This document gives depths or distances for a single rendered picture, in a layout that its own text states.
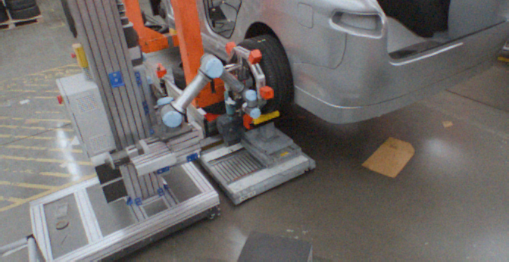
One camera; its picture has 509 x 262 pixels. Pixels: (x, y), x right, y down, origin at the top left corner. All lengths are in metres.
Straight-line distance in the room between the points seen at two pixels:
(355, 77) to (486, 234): 1.47
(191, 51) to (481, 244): 2.63
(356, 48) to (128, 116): 1.57
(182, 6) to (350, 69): 1.51
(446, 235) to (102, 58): 2.61
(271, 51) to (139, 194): 1.50
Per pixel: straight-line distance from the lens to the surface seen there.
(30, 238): 1.95
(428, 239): 3.07
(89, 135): 2.72
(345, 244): 2.92
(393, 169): 3.62
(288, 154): 3.47
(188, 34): 3.37
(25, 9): 11.00
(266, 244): 2.45
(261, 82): 3.03
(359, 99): 2.62
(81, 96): 2.60
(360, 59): 2.47
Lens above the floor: 2.16
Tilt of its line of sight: 29 degrees down
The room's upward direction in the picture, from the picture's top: 5 degrees counter-clockwise
